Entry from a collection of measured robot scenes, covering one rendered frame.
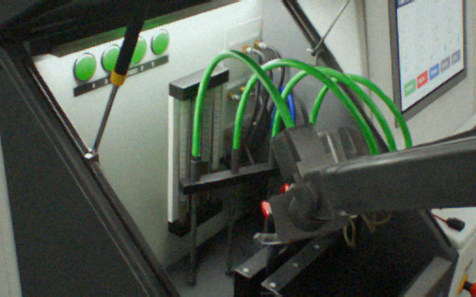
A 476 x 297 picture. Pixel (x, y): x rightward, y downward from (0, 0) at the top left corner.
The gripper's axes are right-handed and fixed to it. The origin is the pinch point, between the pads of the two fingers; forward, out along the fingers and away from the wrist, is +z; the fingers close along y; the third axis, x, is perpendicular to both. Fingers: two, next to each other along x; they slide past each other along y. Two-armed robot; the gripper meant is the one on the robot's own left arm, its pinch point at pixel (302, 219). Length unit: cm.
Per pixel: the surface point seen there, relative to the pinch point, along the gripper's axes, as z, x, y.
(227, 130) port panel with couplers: 44, -28, 6
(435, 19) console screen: 53, -47, -52
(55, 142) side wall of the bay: -7.8, -18.4, 33.2
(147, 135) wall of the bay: 24.0, -25.4, 22.6
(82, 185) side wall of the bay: -6.6, -11.4, 30.8
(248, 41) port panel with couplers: 35, -45, -3
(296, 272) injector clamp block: 29.3, 6.8, -0.1
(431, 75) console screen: 58, -34, -49
